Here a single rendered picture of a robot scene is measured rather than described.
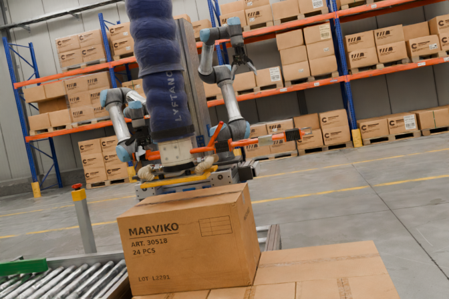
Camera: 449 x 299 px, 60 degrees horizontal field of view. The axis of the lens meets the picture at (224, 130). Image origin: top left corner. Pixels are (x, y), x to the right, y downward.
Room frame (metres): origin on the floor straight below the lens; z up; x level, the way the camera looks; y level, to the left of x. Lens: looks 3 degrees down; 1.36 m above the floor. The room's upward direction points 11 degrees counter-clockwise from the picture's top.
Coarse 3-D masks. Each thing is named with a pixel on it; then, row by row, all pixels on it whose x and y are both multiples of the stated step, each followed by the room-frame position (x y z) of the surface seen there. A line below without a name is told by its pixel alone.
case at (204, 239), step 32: (192, 192) 2.14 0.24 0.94; (224, 192) 1.99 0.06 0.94; (128, 224) 1.87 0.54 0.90; (160, 224) 1.84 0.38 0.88; (192, 224) 1.80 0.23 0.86; (224, 224) 1.77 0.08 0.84; (128, 256) 1.88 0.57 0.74; (160, 256) 1.84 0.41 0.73; (192, 256) 1.81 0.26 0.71; (224, 256) 1.78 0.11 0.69; (256, 256) 2.00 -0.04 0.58; (160, 288) 1.85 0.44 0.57; (192, 288) 1.82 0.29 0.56
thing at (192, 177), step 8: (160, 176) 1.93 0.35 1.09; (176, 176) 1.94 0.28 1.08; (184, 176) 1.89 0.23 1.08; (192, 176) 1.87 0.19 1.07; (200, 176) 1.85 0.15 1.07; (208, 176) 1.90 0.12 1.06; (144, 184) 1.91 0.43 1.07; (152, 184) 1.90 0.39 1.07; (160, 184) 1.89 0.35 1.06; (168, 184) 1.88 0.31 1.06
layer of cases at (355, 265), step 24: (264, 264) 1.97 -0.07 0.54; (288, 264) 1.91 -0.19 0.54; (312, 264) 1.86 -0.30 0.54; (336, 264) 1.81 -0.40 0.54; (360, 264) 1.77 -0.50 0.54; (216, 288) 1.80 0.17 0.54; (240, 288) 1.75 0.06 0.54; (264, 288) 1.71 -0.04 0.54; (288, 288) 1.67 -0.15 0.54; (312, 288) 1.63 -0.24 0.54; (336, 288) 1.59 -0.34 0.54; (360, 288) 1.55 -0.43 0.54; (384, 288) 1.52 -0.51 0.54
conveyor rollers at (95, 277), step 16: (48, 272) 2.50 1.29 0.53; (64, 272) 2.40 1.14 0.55; (80, 272) 2.39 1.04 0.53; (96, 272) 2.28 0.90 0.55; (112, 272) 2.25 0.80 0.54; (0, 288) 2.34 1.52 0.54; (16, 288) 2.33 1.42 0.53; (32, 288) 2.23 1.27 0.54; (48, 288) 2.22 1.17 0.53; (64, 288) 2.13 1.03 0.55; (80, 288) 2.09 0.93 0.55; (96, 288) 2.07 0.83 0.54
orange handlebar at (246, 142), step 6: (276, 138) 1.89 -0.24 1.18; (282, 138) 1.89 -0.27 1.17; (234, 144) 1.93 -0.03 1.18; (240, 144) 1.93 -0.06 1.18; (246, 144) 1.92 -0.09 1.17; (192, 150) 1.97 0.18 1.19; (198, 150) 1.97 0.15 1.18; (204, 150) 1.96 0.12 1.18; (210, 150) 1.96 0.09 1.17; (150, 156) 2.02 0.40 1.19; (156, 156) 2.01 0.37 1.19
